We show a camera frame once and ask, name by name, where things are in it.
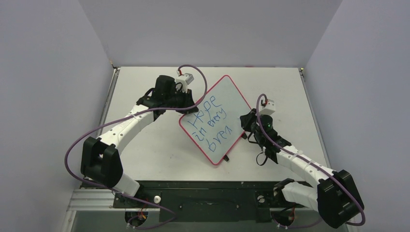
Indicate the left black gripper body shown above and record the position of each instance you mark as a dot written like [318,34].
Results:
[180,99]

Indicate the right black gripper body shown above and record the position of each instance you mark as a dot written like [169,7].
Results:
[247,121]

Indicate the pink-framed whiteboard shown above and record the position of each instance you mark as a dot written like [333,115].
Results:
[216,127]

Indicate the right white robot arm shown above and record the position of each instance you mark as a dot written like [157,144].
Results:
[333,194]

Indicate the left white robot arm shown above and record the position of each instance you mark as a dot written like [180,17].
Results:
[101,156]

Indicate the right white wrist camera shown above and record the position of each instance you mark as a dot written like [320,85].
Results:
[267,107]

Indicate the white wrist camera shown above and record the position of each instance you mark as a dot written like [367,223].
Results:
[183,81]
[267,107]

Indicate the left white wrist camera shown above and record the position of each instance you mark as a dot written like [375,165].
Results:
[183,81]

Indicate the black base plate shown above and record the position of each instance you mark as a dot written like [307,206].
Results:
[203,201]

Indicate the aluminium frame rail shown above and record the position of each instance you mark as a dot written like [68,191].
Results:
[70,214]

